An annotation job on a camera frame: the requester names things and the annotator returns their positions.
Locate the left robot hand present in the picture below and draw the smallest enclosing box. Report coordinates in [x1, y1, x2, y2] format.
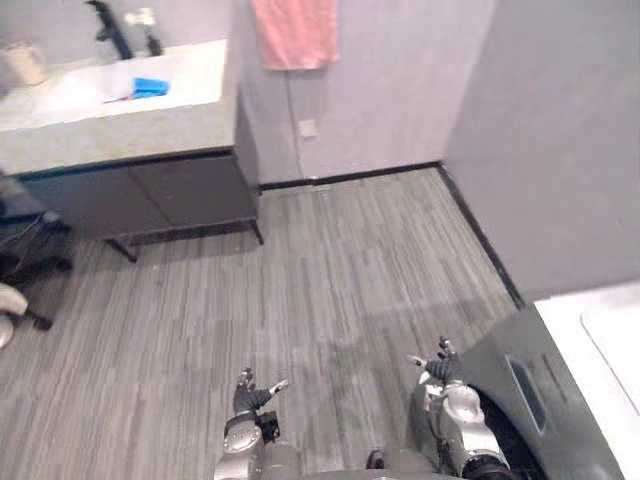
[233, 368, 290, 414]

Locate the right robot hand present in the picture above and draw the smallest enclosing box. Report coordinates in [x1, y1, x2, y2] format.
[406, 336, 464, 384]

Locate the silver robot torso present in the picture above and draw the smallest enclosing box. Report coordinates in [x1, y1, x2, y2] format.
[249, 443, 446, 480]

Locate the dark vanity cabinet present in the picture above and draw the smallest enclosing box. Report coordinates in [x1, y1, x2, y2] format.
[14, 149, 265, 264]

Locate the white round object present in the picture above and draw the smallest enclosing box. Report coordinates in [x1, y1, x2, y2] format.
[0, 282, 29, 350]

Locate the blue cloth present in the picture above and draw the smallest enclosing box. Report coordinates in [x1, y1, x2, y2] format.
[131, 76, 171, 100]

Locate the white sink basin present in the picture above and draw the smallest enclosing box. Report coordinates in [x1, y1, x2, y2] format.
[0, 39, 229, 132]

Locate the pink hanging towel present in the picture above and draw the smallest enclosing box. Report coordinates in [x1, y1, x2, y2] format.
[249, 0, 342, 71]

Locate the black faucet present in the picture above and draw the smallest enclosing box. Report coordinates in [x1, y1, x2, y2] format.
[85, 0, 134, 61]

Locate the beige cup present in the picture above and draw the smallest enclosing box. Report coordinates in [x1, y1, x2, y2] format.
[1, 42, 47, 86]

